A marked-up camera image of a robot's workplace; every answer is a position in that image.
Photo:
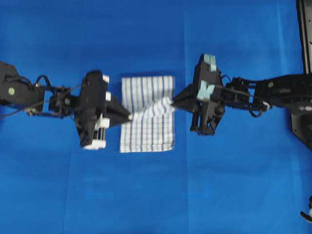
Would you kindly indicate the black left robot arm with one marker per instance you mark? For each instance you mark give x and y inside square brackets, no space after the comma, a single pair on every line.
[39,98]

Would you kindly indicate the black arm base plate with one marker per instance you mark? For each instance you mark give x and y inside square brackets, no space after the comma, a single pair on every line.
[301,121]

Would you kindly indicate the blue table cloth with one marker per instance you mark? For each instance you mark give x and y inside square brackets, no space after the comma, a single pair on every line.
[254,176]

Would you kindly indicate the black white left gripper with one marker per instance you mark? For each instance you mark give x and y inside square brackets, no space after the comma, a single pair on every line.
[93,103]

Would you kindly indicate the black table edge rail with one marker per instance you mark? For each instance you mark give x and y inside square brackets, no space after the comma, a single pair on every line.
[304,13]

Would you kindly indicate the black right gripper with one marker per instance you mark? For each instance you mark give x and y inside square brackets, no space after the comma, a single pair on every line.
[202,97]

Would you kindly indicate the white blue striped towel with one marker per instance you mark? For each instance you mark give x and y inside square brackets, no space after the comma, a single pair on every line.
[152,125]

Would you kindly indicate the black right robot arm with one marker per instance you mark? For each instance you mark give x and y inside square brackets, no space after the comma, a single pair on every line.
[257,97]

